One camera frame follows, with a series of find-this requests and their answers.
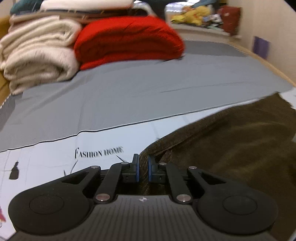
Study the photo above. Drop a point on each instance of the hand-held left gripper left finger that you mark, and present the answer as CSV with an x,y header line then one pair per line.
x,y
136,166

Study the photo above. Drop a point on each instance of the dark red plush cushion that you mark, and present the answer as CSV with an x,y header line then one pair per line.
x,y
231,19

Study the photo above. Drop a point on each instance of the yellow plush toy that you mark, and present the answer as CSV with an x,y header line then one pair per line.
x,y
194,15

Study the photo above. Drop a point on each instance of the red folded blanket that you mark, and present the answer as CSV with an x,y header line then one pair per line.
x,y
129,39

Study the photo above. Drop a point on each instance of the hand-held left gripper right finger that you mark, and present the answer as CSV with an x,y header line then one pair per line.
x,y
151,168

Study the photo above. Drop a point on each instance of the cream folded fleece blanket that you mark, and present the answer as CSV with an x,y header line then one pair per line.
x,y
39,53

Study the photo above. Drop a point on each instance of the purple box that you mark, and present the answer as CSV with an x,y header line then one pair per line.
x,y
261,46

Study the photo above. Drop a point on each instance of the beige folded blanket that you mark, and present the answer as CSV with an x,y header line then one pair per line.
x,y
69,16

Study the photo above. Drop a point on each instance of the white folded cloth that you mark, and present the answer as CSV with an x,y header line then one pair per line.
x,y
87,4

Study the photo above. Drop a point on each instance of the teal folded cloth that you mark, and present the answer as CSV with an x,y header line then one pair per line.
x,y
25,5

